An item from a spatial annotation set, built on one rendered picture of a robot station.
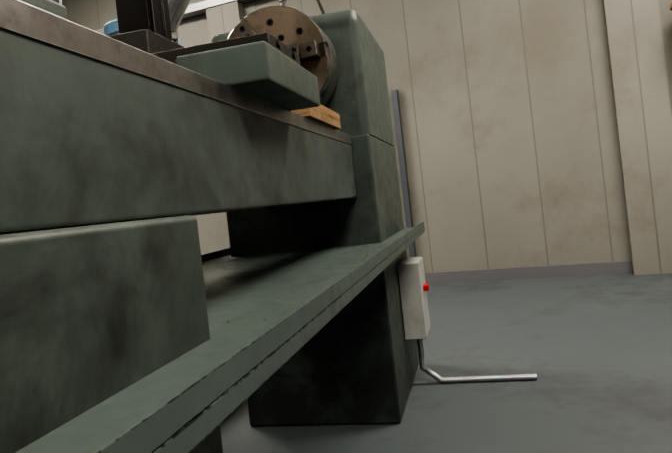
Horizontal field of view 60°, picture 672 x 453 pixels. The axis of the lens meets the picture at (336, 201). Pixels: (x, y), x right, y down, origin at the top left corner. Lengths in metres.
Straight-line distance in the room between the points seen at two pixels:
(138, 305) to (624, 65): 3.85
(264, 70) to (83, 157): 0.39
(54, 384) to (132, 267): 0.13
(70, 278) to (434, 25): 4.08
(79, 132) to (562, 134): 3.83
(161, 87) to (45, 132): 0.21
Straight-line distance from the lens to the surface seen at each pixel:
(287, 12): 1.70
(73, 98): 0.58
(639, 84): 4.18
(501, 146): 4.23
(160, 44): 1.17
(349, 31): 1.81
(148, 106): 0.68
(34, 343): 0.46
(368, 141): 1.74
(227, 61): 0.91
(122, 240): 0.55
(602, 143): 4.22
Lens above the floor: 0.68
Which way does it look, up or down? level
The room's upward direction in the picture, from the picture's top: 6 degrees counter-clockwise
